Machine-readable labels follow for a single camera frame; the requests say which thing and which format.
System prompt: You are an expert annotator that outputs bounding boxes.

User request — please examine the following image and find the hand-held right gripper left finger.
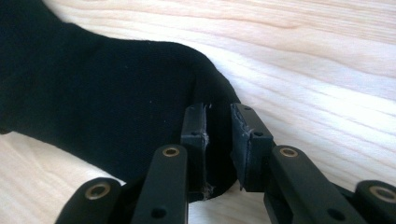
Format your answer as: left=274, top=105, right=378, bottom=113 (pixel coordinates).
left=179, top=103, right=214, bottom=203

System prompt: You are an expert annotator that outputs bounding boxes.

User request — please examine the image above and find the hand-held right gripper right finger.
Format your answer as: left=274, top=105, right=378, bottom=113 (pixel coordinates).
left=229, top=103, right=276, bottom=193

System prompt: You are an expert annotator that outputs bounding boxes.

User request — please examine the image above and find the black sock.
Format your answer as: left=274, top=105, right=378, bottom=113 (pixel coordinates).
left=0, top=0, right=243, bottom=203

